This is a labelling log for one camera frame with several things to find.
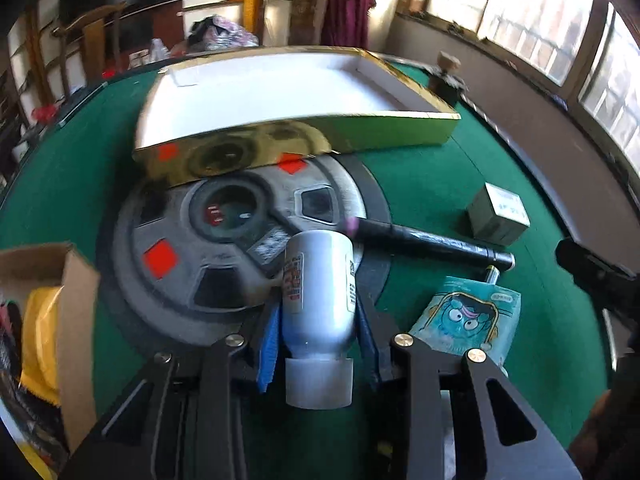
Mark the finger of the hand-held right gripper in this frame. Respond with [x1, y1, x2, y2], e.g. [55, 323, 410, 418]
[555, 237, 640, 311]

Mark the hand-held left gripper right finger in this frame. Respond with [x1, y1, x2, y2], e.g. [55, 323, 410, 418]
[352, 295, 583, 480]

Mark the patterned plastic bag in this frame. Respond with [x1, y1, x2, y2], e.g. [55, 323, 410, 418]
[187, 16, 260, 51]

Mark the dark green round container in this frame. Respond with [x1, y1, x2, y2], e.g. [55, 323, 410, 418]
[432, 72, 468, 106]

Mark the gold green box lid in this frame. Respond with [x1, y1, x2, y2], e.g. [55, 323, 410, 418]
[132, 45, 461, 186]

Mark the grey round table console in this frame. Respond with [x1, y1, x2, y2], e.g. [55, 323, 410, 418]
[95, 152, 391, 351]

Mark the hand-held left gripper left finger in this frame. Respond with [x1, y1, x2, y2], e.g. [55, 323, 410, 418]
[62, 305, 282, 480]

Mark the brown cardboard box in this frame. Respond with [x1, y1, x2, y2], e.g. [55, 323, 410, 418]
[0, 242, 101, 453]

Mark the yellow foil packet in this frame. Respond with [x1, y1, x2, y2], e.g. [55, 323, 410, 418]
[20, 285, 63, 406]

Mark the teal cartoon pouch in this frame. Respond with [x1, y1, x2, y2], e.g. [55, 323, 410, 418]
[407, 275, 522, 376]

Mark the black baton pen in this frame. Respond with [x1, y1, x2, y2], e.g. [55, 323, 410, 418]
[347, 217, 516, 281]

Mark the white plastic bottle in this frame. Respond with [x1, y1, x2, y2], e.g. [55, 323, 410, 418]
[280, 230, 357, 410]

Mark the person's right forearm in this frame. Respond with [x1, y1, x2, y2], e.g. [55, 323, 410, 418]
[570, 389, 633, 480]

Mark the small grey box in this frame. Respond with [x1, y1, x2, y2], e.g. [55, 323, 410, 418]
[467, 182, 530, 247]

